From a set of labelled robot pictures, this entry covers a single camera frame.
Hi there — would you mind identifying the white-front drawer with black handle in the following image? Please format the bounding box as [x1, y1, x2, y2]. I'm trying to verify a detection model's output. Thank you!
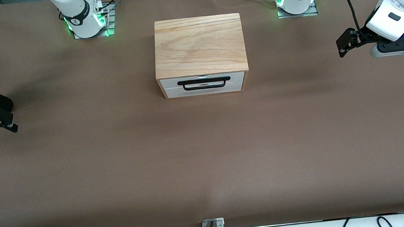
[159, 69, 247, 96]

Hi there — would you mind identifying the wooden drawer cabinet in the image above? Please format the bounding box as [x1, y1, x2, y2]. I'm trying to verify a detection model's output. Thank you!
[148, 10, 253, 103]

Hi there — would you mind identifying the metal edge bracket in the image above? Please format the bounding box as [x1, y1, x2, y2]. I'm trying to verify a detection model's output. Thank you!
[200, 217, 226, 227]

